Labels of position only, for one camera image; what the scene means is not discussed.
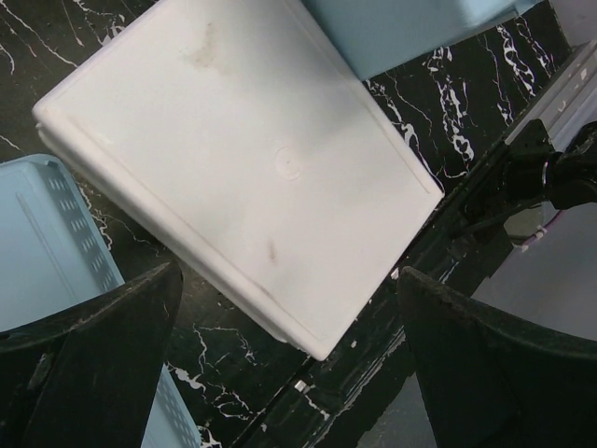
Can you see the light blue perforated basket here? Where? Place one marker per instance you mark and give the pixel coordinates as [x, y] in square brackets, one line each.
[53, 257]

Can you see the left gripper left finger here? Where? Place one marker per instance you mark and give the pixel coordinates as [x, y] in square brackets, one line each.
[87, 376]

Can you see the dark blue perforated basket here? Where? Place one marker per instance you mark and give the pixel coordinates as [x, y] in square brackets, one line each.
[374, 36]

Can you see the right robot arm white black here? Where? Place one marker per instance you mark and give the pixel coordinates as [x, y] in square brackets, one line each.
[536, 172]

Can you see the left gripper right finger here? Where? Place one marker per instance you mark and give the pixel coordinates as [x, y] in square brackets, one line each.
[492, 379]

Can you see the white perforated basket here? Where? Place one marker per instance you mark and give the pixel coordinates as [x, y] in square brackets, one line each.
[235, 133]

